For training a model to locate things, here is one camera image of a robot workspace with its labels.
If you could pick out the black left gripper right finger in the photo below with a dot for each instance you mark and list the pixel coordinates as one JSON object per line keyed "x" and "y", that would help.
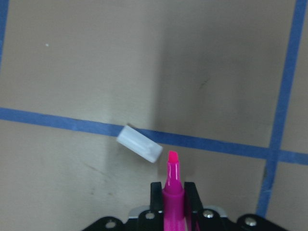
{"x": 192, "y": 201}

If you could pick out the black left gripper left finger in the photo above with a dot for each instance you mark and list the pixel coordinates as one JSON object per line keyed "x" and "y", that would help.
{"x": 156, "y": 197}

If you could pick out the pink highlighter pen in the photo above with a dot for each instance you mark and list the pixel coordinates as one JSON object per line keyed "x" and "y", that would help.
{"x": 173, "y": 196}

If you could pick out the white highlighter cap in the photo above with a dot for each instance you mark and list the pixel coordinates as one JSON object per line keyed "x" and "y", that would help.
{"x": 139, "y": 144}

